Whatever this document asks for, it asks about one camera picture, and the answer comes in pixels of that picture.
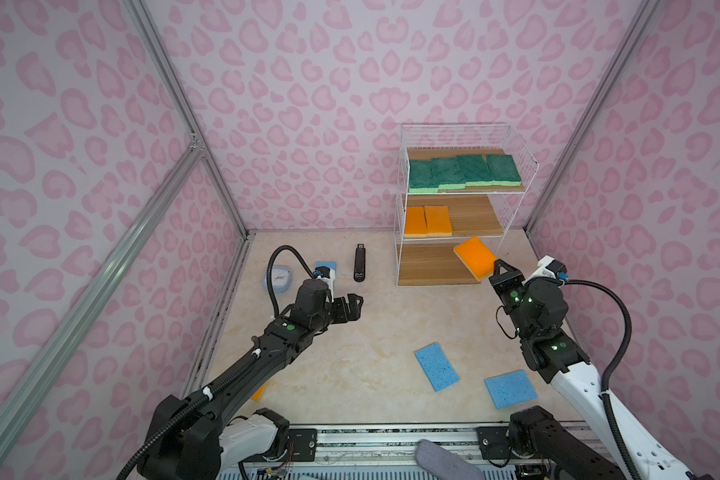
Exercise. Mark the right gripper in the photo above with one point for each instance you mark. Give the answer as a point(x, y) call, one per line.
point(514, 275)

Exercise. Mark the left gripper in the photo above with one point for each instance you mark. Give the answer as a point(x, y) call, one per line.
point(355, 308)

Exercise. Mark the orange sponge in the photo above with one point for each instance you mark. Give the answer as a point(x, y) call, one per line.
point(415, 223)
point(259, 392)
point(438, 221)
point(476, 257)

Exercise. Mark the green sponge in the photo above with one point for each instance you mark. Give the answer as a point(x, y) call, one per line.
point(422, 179)
point(448, 174)
point(504, 172)
point(475, 170)

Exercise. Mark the blue sponge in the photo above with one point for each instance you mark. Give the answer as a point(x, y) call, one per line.
point(510, 389)
point(328, 264)
point(436, 366)

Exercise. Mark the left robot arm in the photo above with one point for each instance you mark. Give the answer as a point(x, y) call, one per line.
point(200, 435)

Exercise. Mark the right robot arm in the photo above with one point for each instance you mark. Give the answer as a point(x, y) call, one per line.
point(632, 451)

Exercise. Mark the black stapler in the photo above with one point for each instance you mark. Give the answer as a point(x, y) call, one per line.
point(359, 272)

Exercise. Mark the blue square timer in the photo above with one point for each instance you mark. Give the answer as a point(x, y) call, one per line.
point(280, 278)

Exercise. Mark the grey cloth object front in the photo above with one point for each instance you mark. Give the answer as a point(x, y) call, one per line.
point(443, 464)

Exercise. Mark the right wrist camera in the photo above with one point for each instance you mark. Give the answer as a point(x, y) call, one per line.
point(552, 269)

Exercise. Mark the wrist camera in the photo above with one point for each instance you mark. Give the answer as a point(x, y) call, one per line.
point(552, 269)
point(327, 275)

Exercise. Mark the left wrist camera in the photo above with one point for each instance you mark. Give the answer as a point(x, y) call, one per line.
point(327, 275)

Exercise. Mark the white wire wooden shelf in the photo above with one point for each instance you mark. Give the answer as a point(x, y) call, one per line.
point(484, 212)

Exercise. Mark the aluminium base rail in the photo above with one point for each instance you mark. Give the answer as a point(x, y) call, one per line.
point(359, 450)

